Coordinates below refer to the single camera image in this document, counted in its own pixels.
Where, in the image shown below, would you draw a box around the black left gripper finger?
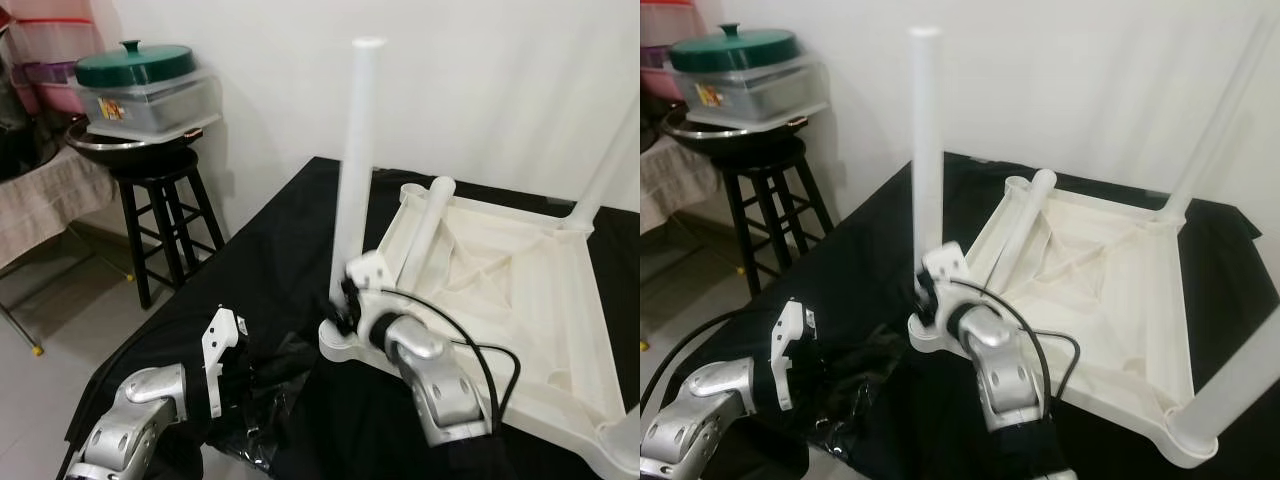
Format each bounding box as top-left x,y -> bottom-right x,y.
823,327 -> 900,380
253,337 -> 320,387

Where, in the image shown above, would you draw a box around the white plastic children table top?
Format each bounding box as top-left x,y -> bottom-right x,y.
317,180 -> 640,480
907,172 -> 1223,471

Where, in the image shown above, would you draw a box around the clear plastic tape patch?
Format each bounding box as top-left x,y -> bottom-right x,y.
213,418 -> 283,468

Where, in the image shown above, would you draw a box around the black tablecloth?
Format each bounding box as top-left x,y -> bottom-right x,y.
65,157 -> 640,480
655,152 -> 1280,480

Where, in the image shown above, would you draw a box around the black stool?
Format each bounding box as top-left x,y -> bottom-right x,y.
713,140 -> 838,298
108,155 -> 228,311

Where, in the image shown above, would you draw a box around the thin metal leg yellow cap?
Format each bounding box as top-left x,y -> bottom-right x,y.
0,295 -> 47,358

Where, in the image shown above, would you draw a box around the beige table cloth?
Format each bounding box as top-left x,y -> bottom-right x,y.
0,148 -> 118,271
640,138 -> 723,238

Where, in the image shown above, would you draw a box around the green lid clear container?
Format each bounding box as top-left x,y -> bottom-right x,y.
69,40 -> 224,143
667,24 -> 833,131

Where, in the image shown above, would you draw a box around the pink plastic tubs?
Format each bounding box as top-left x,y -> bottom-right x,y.
640,45 -> 683,103
20,60 -> 88,118

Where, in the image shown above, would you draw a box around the white bucket red band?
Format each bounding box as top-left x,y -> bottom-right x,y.
640,0 -> 703,46
0,0 -> 103,66

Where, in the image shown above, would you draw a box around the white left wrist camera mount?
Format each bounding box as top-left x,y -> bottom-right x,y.
769,299 -> 817,413
201,306 -> 250,418

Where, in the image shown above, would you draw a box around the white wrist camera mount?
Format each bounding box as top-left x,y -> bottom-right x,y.
917,241 -> 971,343
769,299 -> 817,413
201,306 -> 250,418
344,249 -> 398,348

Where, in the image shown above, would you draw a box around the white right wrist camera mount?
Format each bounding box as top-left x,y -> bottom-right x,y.
917,241 -> 971,343
344,249 -> 398,348

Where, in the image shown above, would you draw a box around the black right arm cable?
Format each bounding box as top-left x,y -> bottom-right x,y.
360,287 -> 523,438
945,279 -> 1085,433

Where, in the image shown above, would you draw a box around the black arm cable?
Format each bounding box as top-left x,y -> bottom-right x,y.
945,279 -> 1085,433
360,287 -> 523,438
640,308 -> 748,403

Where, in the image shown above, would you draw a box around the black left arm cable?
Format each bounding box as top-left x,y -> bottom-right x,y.
640,308 -> 748,403

